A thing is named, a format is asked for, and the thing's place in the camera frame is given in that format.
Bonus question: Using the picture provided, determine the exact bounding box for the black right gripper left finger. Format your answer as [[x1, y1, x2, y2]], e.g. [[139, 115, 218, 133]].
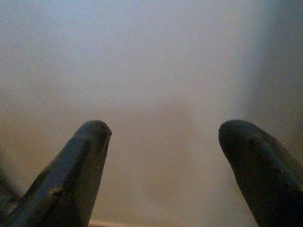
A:
[[7, 120, 112, 227]]

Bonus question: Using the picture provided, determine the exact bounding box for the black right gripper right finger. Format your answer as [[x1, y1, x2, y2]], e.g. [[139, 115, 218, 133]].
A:
[[218, 119, 303, 227]]

